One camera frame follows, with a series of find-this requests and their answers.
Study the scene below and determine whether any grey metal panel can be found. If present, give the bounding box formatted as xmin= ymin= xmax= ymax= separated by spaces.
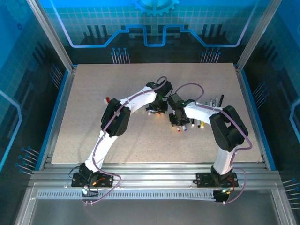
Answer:
xmin=14 ymin=185 xmax=293 ymax=225

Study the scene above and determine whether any grey slotted cable duct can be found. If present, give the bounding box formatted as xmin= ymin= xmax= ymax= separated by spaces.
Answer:
xmin=37 ymin=190 xmax=218 ymax=200

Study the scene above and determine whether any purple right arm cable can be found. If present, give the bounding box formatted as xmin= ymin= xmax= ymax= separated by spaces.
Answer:
xmin=174 ymin=82 xmax=253 ymax=206

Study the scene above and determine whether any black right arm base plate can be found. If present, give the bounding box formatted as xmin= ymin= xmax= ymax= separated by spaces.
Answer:
xmin=195 ymin=172 xmax=239 ymax=188

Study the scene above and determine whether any aluminium frame post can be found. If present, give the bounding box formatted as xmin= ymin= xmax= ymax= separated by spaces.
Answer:
xmin=25 ymin=0 xmax=77 ymax=72
xmin=235 ymin=0 xmax=284 ymax=73

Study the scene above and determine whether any aluminium side rail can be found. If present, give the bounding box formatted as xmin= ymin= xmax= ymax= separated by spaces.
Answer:
xmin=38 ymin=67 xmax=78 ymax=171

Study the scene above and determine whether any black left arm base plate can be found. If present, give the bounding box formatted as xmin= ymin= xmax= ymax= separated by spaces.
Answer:
xmin=71 ymin=172 xmax=113 ymax=188

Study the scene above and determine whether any aluminium extrusion rail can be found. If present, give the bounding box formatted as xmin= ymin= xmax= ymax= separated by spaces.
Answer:
xmin=28 ymin=171 xmax=283 ymax=188
xmin=43 ymin=162 xmax=269 ymax=173

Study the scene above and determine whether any blue edge strip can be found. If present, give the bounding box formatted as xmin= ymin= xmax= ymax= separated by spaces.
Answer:
xmin=34 ymin=69 xmax=71 ymax=171
xmin=240 ymin=69 xmax=277 ymax=171

